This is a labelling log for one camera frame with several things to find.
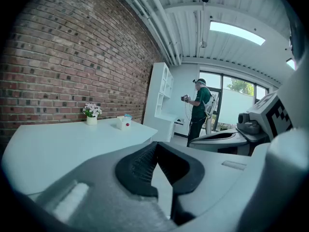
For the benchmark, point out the white ceiling pipes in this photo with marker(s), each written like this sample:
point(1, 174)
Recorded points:
point(169, 33)

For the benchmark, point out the white low unit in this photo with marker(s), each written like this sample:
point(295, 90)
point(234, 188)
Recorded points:
point(178, 128)

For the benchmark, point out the ceiling light panel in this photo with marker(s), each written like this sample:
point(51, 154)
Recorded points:
point(290, 63)
point(236, 33)

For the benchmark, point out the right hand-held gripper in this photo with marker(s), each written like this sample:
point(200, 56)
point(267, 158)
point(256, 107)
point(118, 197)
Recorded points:
point(277, 120)

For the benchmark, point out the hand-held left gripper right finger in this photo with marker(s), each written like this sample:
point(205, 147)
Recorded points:
point(217, 182)

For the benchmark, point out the yellow plastic holder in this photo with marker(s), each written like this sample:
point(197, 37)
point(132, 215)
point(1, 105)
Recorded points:
point(122, 126)

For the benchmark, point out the white shelf cabinet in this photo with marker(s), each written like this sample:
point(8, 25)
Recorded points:
point(157, 93)

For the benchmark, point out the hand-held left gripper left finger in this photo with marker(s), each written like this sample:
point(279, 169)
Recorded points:
point(96, 190)

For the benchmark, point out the grey ceiling conduit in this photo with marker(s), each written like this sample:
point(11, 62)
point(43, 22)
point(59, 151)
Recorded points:
point(203, 43)

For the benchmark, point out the potted pink flowers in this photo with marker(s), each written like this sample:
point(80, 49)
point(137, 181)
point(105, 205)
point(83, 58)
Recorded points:
point(91, 121)

